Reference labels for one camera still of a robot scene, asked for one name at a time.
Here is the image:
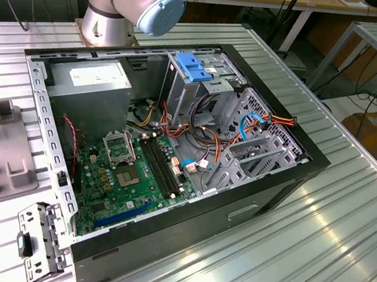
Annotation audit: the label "red yellow power wire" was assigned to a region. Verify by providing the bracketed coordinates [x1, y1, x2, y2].
[262, 111, 300, 129]

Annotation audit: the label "grey metal disk bay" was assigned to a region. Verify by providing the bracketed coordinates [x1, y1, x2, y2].
[202, 83, 320, 209]

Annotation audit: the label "black RAM slot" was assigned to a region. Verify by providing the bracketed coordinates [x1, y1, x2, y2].
[143, 134, 193, 197]
[132, 134, 184, 201]

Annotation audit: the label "grey optical drive cage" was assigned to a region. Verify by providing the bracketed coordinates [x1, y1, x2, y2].
[157, 46, 252, 138]

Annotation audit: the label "green motherboard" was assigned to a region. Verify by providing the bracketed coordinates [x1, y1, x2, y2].
[67, 123, 205, 250]

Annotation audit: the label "CPU socket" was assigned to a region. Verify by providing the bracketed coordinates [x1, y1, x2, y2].
[112, 162, 144, 191]

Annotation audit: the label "blue plastic drive latch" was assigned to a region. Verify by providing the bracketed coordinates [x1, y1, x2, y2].
[172, 51, 215, 85]

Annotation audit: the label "metal socket cover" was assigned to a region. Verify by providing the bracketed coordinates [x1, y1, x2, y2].
[99, 128, 141, 172]

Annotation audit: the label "black open PC case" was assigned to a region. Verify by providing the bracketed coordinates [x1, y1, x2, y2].
[0, 17, 345, 282]

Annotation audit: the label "blue expansion slot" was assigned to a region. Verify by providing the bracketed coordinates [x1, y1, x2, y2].
[92, 194, 153, 237]

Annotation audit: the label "grey power supply unit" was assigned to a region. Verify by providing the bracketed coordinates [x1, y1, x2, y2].
[38, 50, 136, 144]

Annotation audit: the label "black case fan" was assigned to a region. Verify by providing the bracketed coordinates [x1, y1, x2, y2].
[52, 115, 91, 194]

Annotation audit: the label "black tripod stand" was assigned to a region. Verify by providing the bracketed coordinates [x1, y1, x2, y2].
[265, 0, 304, 60]

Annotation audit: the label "grey parts rack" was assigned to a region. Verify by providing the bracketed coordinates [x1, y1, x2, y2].
[0, 97, 62, 225]

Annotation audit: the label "brown boxes under table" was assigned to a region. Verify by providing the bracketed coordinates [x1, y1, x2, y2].
[300, 14, 377, 86]

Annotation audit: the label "black plastic latch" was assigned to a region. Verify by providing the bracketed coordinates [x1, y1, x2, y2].
[13, 231, 37, 260]

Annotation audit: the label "orange black wire bundle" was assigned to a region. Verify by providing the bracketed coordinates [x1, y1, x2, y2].
[154, 101, 235, 174]

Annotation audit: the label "white connector with blue wire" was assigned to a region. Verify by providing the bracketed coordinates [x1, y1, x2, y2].
[179, 157, 213, 178]

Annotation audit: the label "blue data wire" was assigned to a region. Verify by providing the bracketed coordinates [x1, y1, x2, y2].
[237, 110, 266, 146]

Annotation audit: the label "square brown base plate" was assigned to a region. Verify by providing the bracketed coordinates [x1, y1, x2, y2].
[71, 17, 141, 54]

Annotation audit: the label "metal expansion bracket retainer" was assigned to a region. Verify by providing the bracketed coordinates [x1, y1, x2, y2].
[8, 197, 82, 282]

